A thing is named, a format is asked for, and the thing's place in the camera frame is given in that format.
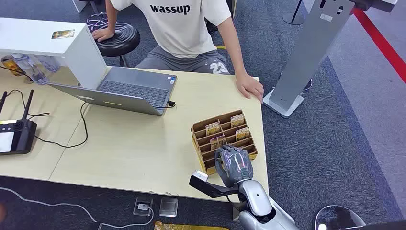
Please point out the person's left hand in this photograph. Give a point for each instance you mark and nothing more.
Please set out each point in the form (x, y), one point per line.
(250, 86)

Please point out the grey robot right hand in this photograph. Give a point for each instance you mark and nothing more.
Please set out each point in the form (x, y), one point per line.
(234, 165)

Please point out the person's right hand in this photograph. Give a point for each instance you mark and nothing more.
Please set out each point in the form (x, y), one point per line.
(102, 34)

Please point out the yellow green printed card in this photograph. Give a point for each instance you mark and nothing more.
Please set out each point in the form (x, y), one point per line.
(213, 128)
(217, 142)
(237, 120)
(242, 134)

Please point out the person's right forearm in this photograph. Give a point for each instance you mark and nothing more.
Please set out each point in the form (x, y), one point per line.
(111, 16)

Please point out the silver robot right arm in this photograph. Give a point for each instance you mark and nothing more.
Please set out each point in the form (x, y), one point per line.
(255, 198)

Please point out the person's left forearm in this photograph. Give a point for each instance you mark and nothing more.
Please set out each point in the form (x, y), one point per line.
(233, 50)

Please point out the wooden slotted card holder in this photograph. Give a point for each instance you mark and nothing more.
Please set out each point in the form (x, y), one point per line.
(222, 131)

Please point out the card sticker on shelf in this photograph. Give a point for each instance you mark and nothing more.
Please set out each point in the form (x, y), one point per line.
(63, 34)

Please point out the person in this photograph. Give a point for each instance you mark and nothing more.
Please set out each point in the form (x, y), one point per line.
(177, 30)

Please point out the chrome stool base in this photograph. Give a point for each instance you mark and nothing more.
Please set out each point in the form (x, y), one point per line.
(96, 19)

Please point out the black round stool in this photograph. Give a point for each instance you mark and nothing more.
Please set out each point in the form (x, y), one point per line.
(123, 41)

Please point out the wooden table leg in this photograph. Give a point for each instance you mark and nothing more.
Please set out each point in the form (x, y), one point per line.
(236, 216)

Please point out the clear plastic bottle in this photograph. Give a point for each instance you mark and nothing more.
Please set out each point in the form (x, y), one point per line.
(49, 63)
(30, 68)

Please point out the grey laptop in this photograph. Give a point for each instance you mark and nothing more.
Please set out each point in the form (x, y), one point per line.
(136, 84)

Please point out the white desk shelf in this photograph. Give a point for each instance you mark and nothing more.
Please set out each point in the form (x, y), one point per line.
(35, 36)

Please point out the grey kiosk stand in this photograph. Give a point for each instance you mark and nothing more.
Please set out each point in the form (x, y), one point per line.
(311, 47)

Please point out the metal floor plate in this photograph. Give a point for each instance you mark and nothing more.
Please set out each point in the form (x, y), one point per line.
(168, 207)

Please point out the black stanchion base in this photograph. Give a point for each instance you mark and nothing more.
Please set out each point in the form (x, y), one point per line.
(293, 19)

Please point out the gold foil sheet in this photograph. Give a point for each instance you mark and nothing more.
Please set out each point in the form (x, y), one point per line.
(184, 226)

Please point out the yellow drink can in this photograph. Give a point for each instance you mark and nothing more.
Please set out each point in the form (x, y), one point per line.
(11, 65)

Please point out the floor socket with plug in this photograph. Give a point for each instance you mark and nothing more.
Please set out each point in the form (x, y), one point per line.
(143, 206)

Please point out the round metal base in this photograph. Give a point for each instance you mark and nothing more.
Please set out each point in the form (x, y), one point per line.
(336, 217)

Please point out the black controller with antennas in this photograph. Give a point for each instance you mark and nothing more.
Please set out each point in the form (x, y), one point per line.
(17, 136)

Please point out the red barrier belt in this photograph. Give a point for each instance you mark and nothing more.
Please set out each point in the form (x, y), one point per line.
(380, 41)

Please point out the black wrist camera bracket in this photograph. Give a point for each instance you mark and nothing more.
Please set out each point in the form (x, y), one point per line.
(209, 189)

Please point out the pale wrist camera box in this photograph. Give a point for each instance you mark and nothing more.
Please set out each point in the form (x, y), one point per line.
(200, 175)

